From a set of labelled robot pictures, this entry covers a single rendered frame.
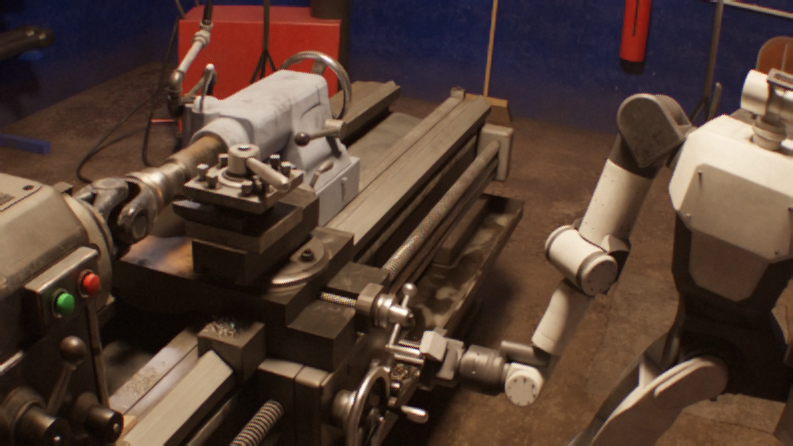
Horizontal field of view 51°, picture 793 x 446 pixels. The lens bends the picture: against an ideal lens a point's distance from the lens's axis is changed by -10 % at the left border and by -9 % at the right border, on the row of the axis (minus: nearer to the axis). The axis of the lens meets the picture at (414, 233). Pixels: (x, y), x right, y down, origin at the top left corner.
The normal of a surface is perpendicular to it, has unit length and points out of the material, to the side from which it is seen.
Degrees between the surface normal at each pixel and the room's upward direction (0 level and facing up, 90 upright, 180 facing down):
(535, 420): 0
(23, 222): 45
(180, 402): 36
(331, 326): 0
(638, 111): 77
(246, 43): 90
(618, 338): 0
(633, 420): 114
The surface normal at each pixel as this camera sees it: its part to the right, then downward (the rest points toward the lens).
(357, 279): 0.07, -0.90
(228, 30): 0.01, 0.43
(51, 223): 0.72, -0.50
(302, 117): 0.93, -0.03
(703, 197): -0.57, 0.29
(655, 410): -0.22, 0.40
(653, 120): -0.47, 0.13
